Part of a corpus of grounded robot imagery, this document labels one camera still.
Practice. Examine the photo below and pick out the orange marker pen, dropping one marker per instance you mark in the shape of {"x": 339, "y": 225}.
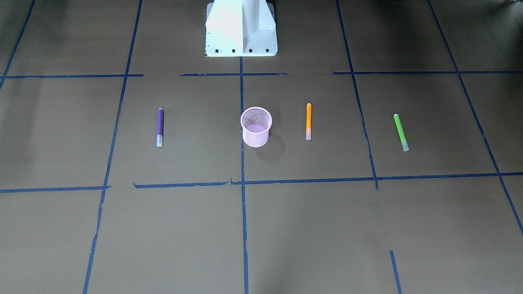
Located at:
{"x": 308, "y": 121}

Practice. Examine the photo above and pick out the purple marker pen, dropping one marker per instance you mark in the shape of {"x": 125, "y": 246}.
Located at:
{"x": 160, "y": 127}

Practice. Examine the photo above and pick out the green marker pen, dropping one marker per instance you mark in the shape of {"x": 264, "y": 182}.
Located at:
{"x": 400, "y": 131}

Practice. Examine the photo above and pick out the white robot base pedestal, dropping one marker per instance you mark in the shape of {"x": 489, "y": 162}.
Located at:
{"x": 240, "y": 28}

